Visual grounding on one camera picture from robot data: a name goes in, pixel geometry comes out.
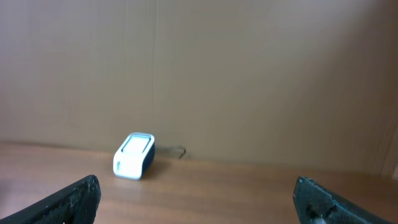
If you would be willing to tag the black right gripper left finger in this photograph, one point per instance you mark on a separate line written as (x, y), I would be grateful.
(77, 203)

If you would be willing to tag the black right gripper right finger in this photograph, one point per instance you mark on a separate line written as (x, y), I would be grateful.
(316, 204)

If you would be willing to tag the white barcode scanner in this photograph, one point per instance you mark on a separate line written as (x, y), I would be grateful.
(134, 156)

